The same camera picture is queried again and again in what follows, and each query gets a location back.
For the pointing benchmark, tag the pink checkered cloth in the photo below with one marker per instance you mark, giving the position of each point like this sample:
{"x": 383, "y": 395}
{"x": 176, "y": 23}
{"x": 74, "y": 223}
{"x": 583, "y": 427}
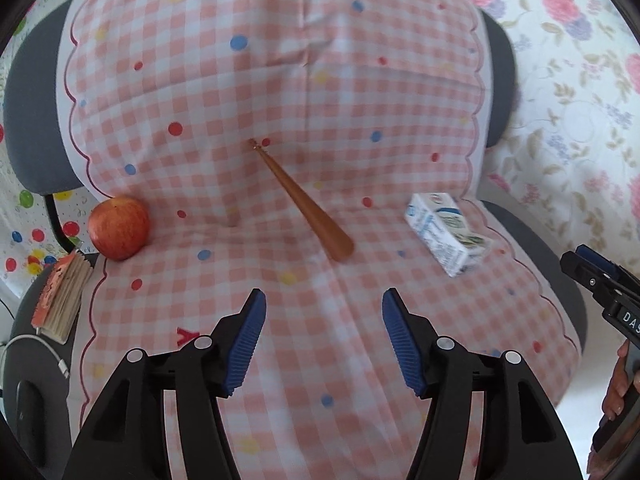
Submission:
{"x": 300, "y": 85}

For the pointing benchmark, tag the colourful dotted sheet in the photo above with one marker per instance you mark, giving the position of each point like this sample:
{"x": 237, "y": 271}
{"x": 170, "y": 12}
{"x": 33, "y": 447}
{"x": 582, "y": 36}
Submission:
{"x": 22, "y": 230}

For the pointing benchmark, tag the black computer mouse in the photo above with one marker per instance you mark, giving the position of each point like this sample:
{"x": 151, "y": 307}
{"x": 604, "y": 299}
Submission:
{"x": 28, "y": 412}

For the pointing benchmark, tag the grey padded chair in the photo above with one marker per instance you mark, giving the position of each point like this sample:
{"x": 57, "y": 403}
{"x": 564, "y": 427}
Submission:
{"x": 500, "y": 75}
{"x": 35, "y": 125}

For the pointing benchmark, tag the brown wooden shoehorn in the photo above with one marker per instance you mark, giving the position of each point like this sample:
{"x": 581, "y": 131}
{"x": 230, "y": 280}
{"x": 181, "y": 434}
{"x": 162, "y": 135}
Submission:
{"x": 310, "y": 210}

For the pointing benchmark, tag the person's right hand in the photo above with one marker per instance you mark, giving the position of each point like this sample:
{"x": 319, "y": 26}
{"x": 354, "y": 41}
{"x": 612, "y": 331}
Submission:
{"x": 617, "y": 385}

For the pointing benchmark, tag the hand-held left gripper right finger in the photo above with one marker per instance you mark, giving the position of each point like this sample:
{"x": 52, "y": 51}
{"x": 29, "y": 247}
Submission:
{"x": 405, "y": 345}

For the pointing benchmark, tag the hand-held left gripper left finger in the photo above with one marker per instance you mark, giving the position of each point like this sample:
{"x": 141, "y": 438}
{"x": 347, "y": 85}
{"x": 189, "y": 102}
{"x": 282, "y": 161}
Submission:
{"x": 245, "y": 345}

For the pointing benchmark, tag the red apple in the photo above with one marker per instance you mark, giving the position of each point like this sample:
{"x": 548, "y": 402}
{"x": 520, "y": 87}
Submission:
{"x": 119, "y": 227}

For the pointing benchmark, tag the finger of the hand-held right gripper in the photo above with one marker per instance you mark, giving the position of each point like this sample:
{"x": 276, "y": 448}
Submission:
{"x": 580, "y": 270}
{"x": 597, "y": 260}

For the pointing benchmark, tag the orange cover book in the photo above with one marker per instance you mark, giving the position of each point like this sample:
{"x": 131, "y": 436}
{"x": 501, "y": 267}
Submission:
{"x": 62, "y": 295}

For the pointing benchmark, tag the floral printed sheet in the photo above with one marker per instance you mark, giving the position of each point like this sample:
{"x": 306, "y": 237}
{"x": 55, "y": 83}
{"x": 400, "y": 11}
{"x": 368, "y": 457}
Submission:
{"x": 570, "y": 85}

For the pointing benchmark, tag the white milk carton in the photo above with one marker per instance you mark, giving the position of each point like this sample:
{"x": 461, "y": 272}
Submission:
{"x": 445, "y": 232}

